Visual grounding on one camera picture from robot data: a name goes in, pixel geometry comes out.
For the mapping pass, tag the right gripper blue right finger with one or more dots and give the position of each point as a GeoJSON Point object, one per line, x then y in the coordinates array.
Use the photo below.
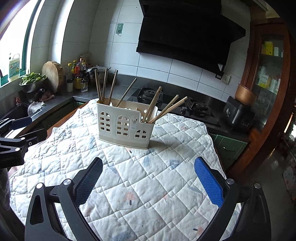
{"type": "Point", "coordinates": [209, 182]}

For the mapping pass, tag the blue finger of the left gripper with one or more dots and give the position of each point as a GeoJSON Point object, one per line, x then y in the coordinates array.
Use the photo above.
{"type": "Point", "coordinates": [20, 123]}

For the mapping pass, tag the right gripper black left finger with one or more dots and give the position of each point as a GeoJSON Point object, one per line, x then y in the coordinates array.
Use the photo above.
{"type": "Point", "coordinates": [85, 180]}

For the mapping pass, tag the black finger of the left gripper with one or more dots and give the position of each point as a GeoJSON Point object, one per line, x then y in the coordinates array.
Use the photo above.
{"type": "Point", "coordinates": [27, 140]}

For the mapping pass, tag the dark brown wooden chopstick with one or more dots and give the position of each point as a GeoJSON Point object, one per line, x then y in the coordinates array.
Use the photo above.
{"type": "Point", "coordinates": [170, 105]}

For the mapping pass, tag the grey knitted gloved hand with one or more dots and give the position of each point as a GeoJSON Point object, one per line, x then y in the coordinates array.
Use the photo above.
{"type": "Point", "coordinates": [5, 192]}

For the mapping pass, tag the bowl of green vegetables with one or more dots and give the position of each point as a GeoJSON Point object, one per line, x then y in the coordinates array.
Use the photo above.
{"type": "Point", "coordinates": [32, 82]}

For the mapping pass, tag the white quilted cloth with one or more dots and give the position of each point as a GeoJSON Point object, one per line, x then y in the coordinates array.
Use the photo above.
{"type": "Point", "coordinates": [142, 194]}

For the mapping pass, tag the round wooden cutting board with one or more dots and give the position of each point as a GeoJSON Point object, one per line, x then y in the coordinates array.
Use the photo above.
{"type": "Point", "coordinates": [55, 75]}

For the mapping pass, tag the black rice cooker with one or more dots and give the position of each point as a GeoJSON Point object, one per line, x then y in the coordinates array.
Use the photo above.
{"type": "Point", "coordinates": [238, 115]}

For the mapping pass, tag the cream plastic chopstick holder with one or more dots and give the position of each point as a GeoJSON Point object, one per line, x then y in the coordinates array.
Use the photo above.
{"type": "Point", "coordinates": [123, 125]}

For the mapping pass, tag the chopstick in holder rightmost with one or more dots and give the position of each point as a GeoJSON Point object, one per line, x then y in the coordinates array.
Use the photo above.
{"type": "Point", "coordinates": [182, 101]}

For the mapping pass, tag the chopstick in holder right pair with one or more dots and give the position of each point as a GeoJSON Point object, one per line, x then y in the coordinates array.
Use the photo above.
{"type": "Point", "coordinates": [155, 105]}

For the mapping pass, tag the dark soy sauce bottle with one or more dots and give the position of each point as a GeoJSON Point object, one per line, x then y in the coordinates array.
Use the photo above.
{"type": "Point", "coordinates": [80, 76]}

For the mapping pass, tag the copper coloured pot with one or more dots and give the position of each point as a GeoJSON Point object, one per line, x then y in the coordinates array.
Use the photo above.
{"type": "Point", "coordinates": [245, 95]}

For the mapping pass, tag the chopstick in holder upright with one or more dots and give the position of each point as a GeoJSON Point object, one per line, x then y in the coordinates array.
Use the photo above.
{"type": "Point", "coordinates": [99, 89]}

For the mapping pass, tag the chopstick in holder far left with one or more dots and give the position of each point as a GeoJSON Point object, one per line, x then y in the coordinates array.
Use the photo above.
{"type": "Point", "coordinates": [95, 71]}

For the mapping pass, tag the silver pressure cooker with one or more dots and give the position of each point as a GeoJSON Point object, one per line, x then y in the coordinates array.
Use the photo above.
{"type": "Point", "coordinates": [99, 69]}

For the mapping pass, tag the outer left wooden chopstick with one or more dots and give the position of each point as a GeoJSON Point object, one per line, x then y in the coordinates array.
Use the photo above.
{"type": "Point", "coordinates": [112, 87]}

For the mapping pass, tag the chopstick in holder leaning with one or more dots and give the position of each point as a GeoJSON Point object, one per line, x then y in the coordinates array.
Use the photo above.
{"type": "Point", "coordinates": [125, 93]}

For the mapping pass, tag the wooden glass cabinet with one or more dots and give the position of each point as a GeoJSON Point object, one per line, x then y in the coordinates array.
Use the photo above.
{"type": "Point", "coordinates": [270, 75]}

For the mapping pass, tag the black range hood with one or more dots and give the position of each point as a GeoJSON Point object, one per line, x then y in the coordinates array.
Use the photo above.
{"type": "Point", "coordinates": [194, 32]}

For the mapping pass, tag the white wall socket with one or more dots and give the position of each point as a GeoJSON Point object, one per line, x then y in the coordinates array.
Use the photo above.
{"type": "Point", "coordinates": [226, 78]}

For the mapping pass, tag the green wall hook sticker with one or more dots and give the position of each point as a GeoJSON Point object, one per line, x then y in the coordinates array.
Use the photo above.
{"type": "Point", "coordinates": [119, 28]}

